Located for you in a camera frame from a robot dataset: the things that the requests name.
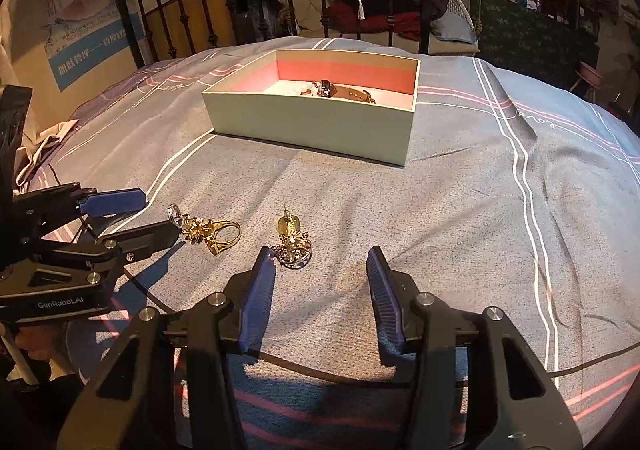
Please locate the pile of clothes and pillows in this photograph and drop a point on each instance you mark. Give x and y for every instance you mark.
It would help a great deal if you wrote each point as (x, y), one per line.
(307, 5)

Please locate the red cloth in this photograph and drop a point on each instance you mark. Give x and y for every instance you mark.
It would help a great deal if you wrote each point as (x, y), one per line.
(380, 22)

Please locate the grey cushion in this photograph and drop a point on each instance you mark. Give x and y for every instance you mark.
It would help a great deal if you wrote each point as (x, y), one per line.
(450, 25)

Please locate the dark green printed panel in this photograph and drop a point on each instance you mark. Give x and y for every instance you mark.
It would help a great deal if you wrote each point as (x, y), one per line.
(525, 40)

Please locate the blue white wall poster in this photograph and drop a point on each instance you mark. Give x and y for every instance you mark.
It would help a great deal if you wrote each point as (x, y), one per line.
(85, 55)

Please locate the beige cloth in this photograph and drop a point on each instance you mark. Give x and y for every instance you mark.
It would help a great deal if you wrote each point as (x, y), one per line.
(50, 135)

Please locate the pale green box pink inside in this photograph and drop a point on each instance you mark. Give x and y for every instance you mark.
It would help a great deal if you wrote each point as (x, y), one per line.
(300, 130)

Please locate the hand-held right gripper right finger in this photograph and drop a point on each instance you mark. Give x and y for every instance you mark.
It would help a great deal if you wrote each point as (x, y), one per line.
(386, 307)

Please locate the gold earring yellow stone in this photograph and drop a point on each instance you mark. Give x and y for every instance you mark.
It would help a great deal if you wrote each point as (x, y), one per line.
(290, 226)

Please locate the grey striped bed sheet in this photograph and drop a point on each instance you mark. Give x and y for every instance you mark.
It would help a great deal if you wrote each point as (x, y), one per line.
(450, 230)

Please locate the small silver earring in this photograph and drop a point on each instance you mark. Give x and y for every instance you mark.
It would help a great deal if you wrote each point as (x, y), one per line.
(175, 214)

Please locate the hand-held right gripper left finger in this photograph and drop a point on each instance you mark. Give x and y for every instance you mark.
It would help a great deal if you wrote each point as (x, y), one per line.
(257, 302)

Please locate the pink chair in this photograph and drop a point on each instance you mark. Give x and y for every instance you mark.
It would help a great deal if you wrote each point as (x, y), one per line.
(590, 75)

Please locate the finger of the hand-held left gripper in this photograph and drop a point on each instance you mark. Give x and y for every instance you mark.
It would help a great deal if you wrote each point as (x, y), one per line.
(147, 236)
(112, 202)

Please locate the small silver jewelry piece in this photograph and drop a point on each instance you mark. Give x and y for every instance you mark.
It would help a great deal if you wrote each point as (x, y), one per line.
(304, 91)

